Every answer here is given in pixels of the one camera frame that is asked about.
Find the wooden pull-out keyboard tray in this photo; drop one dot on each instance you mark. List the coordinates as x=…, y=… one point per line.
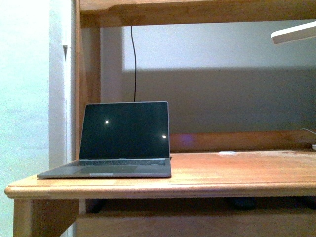
x=285, y=222

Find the wooden desk with hutch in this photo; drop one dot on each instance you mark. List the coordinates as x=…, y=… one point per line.
x=265, y=164

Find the grey open laptop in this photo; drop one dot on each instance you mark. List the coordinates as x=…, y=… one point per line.
x=121, y=140

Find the white desk lamp head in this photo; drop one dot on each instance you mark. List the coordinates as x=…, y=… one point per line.
x=300, y=32

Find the white round sticker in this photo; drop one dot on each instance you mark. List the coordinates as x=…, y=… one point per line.
x=227, y=152

